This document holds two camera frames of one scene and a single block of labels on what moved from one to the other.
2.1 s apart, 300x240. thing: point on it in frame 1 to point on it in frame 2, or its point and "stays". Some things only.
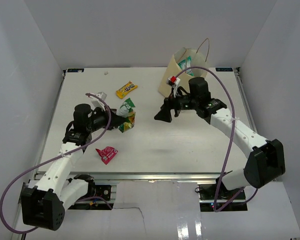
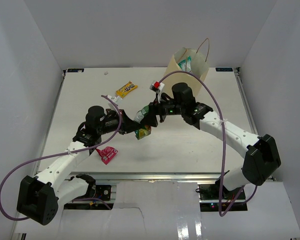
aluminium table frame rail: [152, 176] stays
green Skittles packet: [127, 110] to [145, 130]
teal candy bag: [186, 64] stays
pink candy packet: [107, 154] stays
